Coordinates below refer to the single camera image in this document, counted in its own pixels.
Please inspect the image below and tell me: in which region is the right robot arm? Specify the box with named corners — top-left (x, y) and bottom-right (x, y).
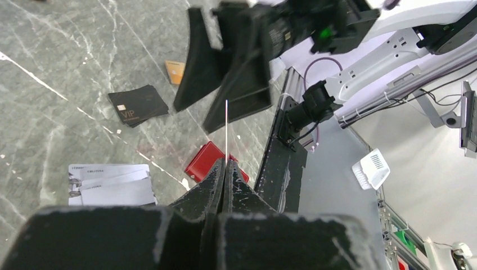
top-left (173, 1), bottom-right (476, 133)

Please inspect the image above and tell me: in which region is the red leather card holder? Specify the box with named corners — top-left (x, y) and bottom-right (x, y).
top-left (184, 141), bottom-right (250, 184)

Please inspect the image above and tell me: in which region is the black VIP card stack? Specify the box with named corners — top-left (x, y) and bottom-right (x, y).
top-left (107, 85), bottom-right (169, 127)

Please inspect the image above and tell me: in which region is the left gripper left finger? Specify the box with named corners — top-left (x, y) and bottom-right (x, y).
top-left (1, 159), bottom-right (226, 269)

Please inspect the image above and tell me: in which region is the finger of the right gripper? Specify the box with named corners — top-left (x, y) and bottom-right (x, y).
top-left (173, 7), bottom-right (231, 112)
top-left (203, 15), bottom-right (272, 133)

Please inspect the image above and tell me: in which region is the white ribbed plastic part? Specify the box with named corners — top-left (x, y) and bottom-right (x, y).
top-left (352, 148), bottom-right (390, 190)

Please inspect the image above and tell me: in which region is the silver VIP card stack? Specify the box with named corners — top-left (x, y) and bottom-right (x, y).
top-left (68, 164), bottom-right (158, 206)

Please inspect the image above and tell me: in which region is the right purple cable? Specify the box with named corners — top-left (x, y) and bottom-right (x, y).
top-left (302, 56), bottom-right (344, 154)

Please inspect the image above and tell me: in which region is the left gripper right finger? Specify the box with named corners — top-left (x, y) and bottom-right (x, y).
top-left (218, 161), bottom-right (385, 269)

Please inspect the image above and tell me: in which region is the orange gold card stack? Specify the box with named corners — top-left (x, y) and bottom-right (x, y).
top-left (165, 60), bottom-right (185, 85)

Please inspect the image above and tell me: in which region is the black aluminium base frame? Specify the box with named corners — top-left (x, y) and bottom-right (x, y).
top-left (254, 69), bottom-right (426, 269)

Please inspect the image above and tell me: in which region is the black camera on frame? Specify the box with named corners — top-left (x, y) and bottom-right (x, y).
top-left (277, 80), bottom-right (342, 151)

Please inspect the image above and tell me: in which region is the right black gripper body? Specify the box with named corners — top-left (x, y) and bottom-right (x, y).
top-left (212, 1), bottom-right (380, 60)

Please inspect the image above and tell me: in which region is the tablet on grey stand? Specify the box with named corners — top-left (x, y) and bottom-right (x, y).
top-left (414, 80), bottom-right (476, 159)

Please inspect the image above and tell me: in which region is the single silver card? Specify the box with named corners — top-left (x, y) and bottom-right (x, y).
top-left (224, 99), bottom-right (229, 165)

